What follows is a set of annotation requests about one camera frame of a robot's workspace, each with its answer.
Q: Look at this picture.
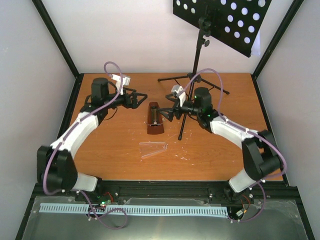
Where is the clear plastic metronome cover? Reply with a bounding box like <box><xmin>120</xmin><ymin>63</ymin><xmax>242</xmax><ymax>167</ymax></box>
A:
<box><xmin>139</xmin><ymin>142</ymin><xmax>168</xmax><ymax>159</ymax></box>

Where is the black frame post right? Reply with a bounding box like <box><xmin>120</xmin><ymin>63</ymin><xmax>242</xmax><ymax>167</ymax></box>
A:
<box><xmin>251</xmin><ymin>0</ymin><xmax>305</xmax><ymax>77</ymax></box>

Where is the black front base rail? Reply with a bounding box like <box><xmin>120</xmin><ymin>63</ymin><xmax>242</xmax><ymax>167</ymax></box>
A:
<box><xmin>31</xmin><ymin>180</ymin><xmax>302</xmax><ymax>207</ymax></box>

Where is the black frame post left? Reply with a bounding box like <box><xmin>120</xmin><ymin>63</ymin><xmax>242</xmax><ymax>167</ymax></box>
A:
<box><xmin>31</xmin><ymin>0</ymin><xmax>80</xmax><ymax>78</ymax></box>

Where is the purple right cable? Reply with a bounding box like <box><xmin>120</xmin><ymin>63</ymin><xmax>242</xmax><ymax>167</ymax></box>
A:
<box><xmin>183</xmin><ymin>68</ymin><xmax>288</xmax><ymax>223</ymax></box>

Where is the black music stand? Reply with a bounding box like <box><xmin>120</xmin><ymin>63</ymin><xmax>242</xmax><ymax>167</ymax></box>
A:
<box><xmin>157</xmin><ymin>0</ymin><xmax>273</xmax><ymax>141</ymax></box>

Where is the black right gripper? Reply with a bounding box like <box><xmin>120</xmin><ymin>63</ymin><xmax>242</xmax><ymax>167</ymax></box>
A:
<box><xmin>157</xmin><ymin>94</ymin><xmax>201</xmax><ymax>122</ymax></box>

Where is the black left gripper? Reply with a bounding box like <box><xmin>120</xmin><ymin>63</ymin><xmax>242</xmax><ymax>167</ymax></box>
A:
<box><xmin>105</xmin><ymin>87</ymin><xmax>148</xmax><ymax>110</ymax></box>

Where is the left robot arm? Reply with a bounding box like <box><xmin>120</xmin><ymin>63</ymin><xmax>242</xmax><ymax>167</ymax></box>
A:
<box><xmin>36</xmin><ymin>74</ymin><xmax>148</xmax><ymax>202</ymax></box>

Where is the brown wooden metronome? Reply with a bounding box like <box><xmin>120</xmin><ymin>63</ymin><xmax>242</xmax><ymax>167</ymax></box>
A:
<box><xmin>147</xmin><ymin>102</ymin><xmax>165</xmax><ymax>135</ymax></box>

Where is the light blue cable duct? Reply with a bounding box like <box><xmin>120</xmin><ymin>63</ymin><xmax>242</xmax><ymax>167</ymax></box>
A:
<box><xmin>38</xmin><ymin>203</ymin><xmax>228</xmax><ymax>218</ymax></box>

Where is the black frame post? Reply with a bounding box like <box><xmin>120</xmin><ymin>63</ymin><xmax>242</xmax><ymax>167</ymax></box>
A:
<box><xmin>31</xmin><ymin>0</ymin><xmax>80</xmax><ymax>78</ymax></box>
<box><xmin>251</xmin><ymin>0</ymin><xmax>305</xmax><ymax>77</ymax></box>

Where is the white sheet music paper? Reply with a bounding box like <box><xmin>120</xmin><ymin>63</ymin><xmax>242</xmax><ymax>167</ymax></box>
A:
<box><xmin>251</xmin><ymin>31</ymin><xmax>261</xmax><ymax>57</ymax></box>

